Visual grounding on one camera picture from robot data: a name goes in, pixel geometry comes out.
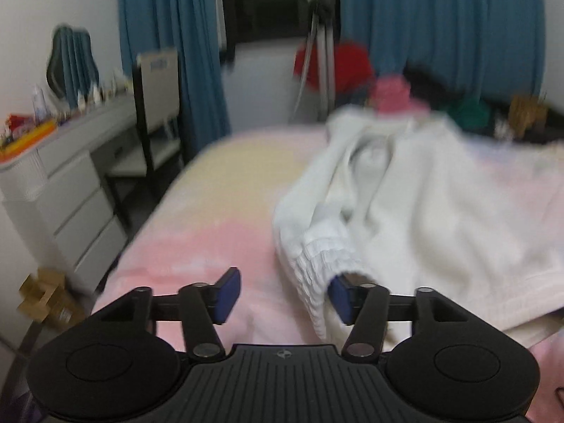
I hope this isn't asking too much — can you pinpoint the white zip-up jacket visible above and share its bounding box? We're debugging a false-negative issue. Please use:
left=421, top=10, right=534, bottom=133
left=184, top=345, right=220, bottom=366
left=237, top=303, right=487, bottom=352
left=274, top=106, right=563, bottom=347

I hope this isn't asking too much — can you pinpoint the pastel rainbow bed blanket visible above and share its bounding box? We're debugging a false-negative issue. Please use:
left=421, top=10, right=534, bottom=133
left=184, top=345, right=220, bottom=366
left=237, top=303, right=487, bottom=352
left=93, top=126, right=563, bottom=422

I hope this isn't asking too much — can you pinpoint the cardboard box on floor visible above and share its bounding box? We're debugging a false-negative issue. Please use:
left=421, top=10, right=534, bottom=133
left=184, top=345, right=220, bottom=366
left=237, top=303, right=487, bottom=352
left=17, top=268, right=86, bottom=331

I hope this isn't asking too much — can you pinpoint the white dresser desk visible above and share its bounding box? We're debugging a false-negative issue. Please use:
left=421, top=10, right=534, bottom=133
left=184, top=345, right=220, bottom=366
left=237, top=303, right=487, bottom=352
left=1, top=96, right=136, bottom=293

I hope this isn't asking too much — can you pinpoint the pink garment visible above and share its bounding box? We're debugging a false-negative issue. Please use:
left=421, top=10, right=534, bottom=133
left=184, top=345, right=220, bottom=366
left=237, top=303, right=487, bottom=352
left=367, top=74, right=430, bottom=115

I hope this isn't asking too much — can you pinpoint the green garment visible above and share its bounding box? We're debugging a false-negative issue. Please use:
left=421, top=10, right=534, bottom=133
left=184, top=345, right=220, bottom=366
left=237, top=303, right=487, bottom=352
left=446, top=98, right=491, bottom=133

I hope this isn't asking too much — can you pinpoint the black garment pile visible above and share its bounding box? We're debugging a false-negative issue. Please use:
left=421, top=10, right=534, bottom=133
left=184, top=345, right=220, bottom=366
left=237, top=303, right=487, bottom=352
left=403, top=66, right=479, bottom=111

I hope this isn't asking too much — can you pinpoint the red garment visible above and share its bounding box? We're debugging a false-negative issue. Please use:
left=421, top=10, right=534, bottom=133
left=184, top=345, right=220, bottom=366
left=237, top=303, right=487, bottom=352
left=294, top=41, right=376, bottom=94

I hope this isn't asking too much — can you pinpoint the beige black chair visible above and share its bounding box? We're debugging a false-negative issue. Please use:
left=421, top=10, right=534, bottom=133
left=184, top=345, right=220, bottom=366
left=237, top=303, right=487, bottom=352
left=105, top=48, right=182, bottom=217

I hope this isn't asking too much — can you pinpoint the orange tray on desk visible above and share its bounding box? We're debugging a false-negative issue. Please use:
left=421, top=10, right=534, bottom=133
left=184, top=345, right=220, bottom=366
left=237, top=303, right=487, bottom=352
left=0, top=120, right=57, bottom=163

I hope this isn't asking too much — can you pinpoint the brown paper bag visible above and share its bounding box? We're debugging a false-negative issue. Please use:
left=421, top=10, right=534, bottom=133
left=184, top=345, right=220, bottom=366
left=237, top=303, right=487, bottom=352
left=508, top=96, right=549, bottom=140

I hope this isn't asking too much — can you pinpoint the white bottle on desk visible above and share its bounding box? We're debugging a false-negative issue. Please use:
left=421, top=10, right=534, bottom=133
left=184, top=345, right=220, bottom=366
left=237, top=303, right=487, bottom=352
left=32, top=86, right=50, bottom=122

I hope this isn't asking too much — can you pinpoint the blue curtain right panel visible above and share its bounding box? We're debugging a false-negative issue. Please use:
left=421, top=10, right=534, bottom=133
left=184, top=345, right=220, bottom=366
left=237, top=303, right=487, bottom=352
left=340, top=0, right=545, bottom=99

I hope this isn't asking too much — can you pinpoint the blue curtain panel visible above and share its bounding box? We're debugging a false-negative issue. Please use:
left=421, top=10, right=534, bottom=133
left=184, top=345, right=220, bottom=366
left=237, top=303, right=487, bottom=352
left=340, top=0, right=545, bottom=99
left=118, top=0, right=231, bottom=159

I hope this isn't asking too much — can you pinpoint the blue curtain left panel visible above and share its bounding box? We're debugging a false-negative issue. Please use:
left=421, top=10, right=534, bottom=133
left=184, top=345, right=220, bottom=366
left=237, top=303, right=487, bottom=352
left=118, top=0, right=231, bottom=159

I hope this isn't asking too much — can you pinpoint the wavy frame mirror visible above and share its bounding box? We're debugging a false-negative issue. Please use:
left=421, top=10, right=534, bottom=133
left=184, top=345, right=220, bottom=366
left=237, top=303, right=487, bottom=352
left=46, top=24, right=99, bottom=109

